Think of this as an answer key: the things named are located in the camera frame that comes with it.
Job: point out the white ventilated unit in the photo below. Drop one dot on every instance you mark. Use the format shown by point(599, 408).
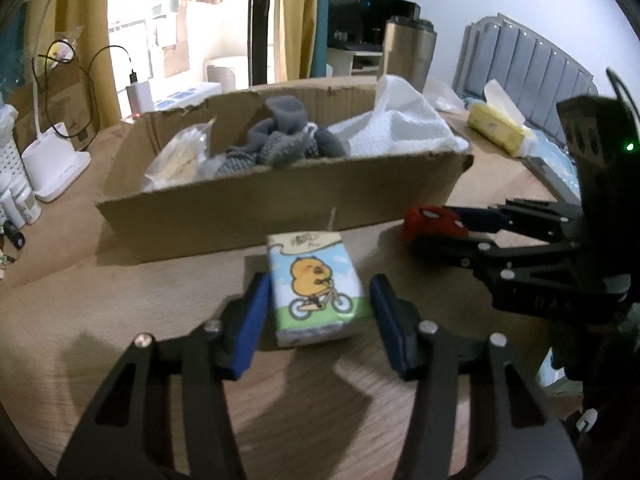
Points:
point(227, 69)

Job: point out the large black monitor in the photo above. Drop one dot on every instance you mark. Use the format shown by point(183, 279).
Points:
point(387, 10)

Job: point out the wide yellow curtain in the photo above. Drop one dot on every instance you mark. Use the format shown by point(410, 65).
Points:
point(75, 10)

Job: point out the white desk lamp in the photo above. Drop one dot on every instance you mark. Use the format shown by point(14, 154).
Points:
point(55, 170)

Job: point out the brown cardboard box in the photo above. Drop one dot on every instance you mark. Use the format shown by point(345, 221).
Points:
point(280, 210)

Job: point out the large white paper towel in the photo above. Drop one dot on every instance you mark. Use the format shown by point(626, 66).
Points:
point(400, 125)

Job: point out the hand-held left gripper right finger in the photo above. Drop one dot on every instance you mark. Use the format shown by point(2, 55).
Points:
point(387, 320)

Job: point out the plastic bag with white items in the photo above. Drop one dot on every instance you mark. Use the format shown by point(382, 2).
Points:
point(445, 95)

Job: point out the small white yellow ornament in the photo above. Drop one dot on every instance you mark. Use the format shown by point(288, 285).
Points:
point(62, 51)

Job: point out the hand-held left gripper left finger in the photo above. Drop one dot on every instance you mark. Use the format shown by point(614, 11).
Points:
point(250, 320)

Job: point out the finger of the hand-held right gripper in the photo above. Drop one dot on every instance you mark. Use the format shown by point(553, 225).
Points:
point(480, 219)
point(450, 251)

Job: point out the steel tumbler with black lid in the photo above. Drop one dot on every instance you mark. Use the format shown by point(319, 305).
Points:
point(405, 55)

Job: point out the cartoon duck tissue pack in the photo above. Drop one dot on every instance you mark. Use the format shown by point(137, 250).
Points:
point(315, 290)

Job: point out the small white bottle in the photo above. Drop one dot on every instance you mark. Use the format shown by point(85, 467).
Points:
point(24, 205)
point(5, 210)

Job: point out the white perforated basket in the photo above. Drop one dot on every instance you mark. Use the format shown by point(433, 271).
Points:
point(10, 160)

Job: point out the black key fob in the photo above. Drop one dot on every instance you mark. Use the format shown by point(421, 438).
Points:
point(12, 235)

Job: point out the white power strip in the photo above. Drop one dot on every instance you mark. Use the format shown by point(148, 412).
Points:
point(185, 94)

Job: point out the clear plastic bag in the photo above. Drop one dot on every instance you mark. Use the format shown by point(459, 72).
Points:
point(175, 157)

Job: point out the black door frame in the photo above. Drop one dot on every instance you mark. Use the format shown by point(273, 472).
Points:
point(260, 20)

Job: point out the white charger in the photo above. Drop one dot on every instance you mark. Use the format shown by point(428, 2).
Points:
point(139, 99)

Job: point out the white computer desk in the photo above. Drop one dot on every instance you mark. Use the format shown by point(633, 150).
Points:
point(350, 59)

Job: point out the grey padded headboard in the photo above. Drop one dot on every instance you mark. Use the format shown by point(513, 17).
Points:
point(525, 70)

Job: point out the light blue bedding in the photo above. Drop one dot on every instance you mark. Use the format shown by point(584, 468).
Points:
point(547, 157)

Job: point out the brown carton behind lamp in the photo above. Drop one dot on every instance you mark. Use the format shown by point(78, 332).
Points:
point(25, 110)

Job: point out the grey patterned sock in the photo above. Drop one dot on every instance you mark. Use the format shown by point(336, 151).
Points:
point(235, 162)
point(287, 144)

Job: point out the small black monitor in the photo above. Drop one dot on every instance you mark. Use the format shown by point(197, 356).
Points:
point(342, 15)

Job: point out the narrow yellow curtain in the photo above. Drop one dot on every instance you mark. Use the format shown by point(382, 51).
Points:
point(300, 10)

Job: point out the yellow tissue pack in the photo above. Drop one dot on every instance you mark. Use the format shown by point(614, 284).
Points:
point(495, 125)

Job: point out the plain grey sock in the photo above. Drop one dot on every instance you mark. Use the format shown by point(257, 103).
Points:
point(285, 110)

